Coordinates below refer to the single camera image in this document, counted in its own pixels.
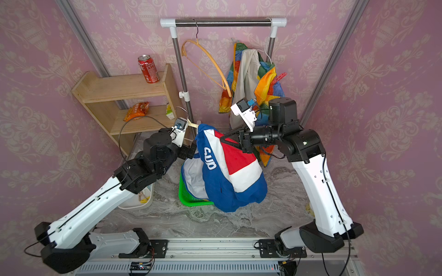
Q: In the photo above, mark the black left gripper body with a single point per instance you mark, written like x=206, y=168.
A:
x=183, y=152

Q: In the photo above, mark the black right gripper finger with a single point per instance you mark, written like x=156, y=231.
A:
x=231, y=136
x=231, y=143

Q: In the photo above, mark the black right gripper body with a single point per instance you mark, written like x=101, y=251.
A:
x=248, y=142

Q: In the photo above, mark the blue red white jacket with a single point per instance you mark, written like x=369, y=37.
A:
x=222, y=174

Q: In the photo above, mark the rainbow striped jacket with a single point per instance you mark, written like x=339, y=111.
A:
x=250, y=77

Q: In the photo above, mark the red clothespin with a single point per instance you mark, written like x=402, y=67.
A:
x=278, y=79

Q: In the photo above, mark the white wire clothes hanger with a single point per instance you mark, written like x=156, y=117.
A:
x=269, y=49

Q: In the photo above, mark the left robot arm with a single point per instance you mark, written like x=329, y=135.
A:
x=69, y=242

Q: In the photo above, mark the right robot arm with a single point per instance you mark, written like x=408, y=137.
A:
x=302, y=148

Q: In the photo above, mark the green white drink carton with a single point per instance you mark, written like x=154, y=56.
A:
x=169, y=112

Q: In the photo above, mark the green plastic basket tray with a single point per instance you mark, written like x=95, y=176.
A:
x=187, y=199

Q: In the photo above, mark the white plastic bin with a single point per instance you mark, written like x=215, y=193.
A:
x=140, y=201

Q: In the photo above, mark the orange snack bag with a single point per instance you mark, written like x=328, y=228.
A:
x=138, y=110

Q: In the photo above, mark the wooden two-tier shelf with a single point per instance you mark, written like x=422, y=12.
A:
x=99, y=96

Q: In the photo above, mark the red soda can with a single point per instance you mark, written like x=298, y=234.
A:
x=149, y=70

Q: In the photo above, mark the steel clothes rack white joints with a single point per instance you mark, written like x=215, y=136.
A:
x=172, y=24

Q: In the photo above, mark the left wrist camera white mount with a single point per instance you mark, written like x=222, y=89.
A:
x=179, y=131

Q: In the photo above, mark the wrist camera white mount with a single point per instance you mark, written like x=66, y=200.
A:
x=244, y=109
x=179, y=131

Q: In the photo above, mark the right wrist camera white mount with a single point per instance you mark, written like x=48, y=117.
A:
x=244, y=109

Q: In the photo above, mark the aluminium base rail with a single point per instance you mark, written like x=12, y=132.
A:
x=228, y=257

